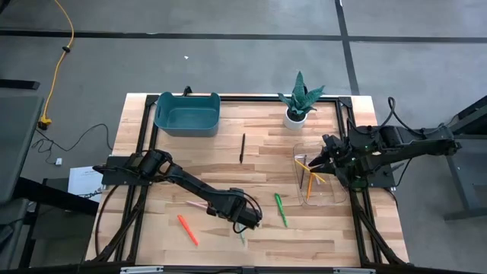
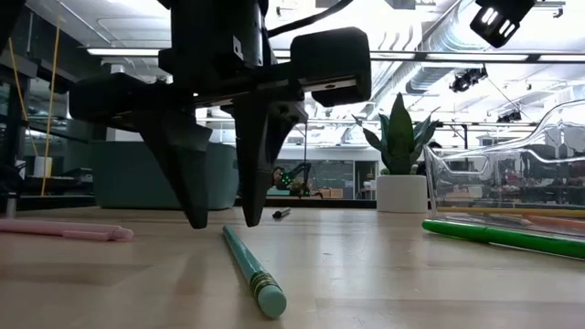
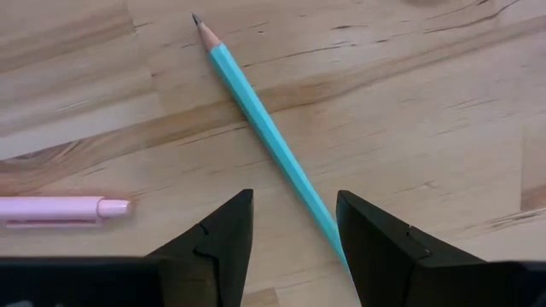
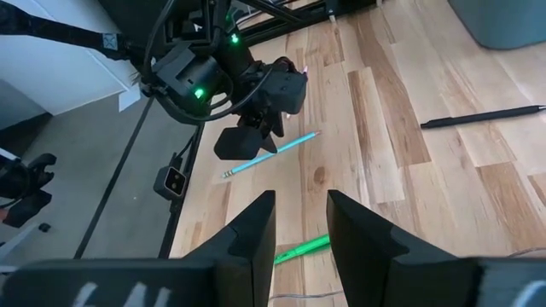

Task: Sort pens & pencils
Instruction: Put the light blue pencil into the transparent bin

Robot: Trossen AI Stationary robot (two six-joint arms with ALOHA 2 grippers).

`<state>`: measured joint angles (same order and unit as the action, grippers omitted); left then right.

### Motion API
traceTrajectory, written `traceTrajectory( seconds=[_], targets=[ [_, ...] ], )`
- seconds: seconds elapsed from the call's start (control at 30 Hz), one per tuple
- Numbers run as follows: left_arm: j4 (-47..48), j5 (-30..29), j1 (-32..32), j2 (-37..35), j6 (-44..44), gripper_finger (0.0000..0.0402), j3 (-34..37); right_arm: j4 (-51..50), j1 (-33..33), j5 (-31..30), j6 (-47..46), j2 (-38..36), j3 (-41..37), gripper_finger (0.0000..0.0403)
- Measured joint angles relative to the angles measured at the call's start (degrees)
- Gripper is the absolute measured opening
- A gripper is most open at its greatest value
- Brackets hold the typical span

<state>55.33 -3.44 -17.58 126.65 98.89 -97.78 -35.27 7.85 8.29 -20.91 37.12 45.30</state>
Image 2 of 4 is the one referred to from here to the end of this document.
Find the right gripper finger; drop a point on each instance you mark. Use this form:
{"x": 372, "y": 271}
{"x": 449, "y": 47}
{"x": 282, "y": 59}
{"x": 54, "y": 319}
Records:
{"x": 187, "y": 160}
{"x": 256, "y": 160}

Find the teal pencil with eraser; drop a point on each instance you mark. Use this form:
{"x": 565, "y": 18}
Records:
{"x": 256, "y": 279}

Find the pink pen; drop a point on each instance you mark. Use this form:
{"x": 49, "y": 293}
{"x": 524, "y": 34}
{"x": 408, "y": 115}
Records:
{"x": 55, "y": 227}

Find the green pen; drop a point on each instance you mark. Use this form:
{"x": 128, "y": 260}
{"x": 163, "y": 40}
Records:
{"x": 503, "y": 237}

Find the clear plastic bin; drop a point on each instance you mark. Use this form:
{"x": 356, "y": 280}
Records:
{"x": 525, "y": 183}

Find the yellow pencil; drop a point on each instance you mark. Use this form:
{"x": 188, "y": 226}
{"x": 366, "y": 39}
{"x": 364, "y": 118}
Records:
{"x": 525, "y": 212}

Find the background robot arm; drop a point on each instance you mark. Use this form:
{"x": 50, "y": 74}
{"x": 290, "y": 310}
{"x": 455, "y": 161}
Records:
{"x": 285, "y": 178}

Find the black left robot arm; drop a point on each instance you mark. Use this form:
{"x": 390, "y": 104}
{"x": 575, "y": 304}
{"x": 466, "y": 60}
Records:
{"x": 9, "y": 18}

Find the black pen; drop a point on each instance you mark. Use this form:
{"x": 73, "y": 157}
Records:
{"x": 281, "y": 213}

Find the teal plastic bin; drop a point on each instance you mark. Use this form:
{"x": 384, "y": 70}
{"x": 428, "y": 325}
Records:
{"x": 119, "y": 178}

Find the cardboard box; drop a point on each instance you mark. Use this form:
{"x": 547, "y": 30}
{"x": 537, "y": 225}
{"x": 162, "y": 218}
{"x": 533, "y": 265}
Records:
{"x": 336, "y": 193}

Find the white cylinder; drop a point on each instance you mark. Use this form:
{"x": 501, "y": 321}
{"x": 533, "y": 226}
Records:
{"x": 43, "y": 166}

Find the snake plant in white pot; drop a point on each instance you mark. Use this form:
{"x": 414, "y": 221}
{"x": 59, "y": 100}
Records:
{"x": 402, "y": 194}

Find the metal cylinder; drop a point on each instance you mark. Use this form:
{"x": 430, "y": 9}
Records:
{"x": 11, "y": 205}

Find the black ceiling spotlight cluster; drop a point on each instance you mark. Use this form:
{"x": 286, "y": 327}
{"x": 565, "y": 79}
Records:
{"x": 466, "y": 80}

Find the long ceiling light bar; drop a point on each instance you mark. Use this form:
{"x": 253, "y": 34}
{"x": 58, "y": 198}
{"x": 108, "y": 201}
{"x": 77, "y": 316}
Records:
{"x": 480, "y": 57}

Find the silver ventilation duct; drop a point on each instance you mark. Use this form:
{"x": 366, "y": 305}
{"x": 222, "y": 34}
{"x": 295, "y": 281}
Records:
{"x": 457, "y": 45}

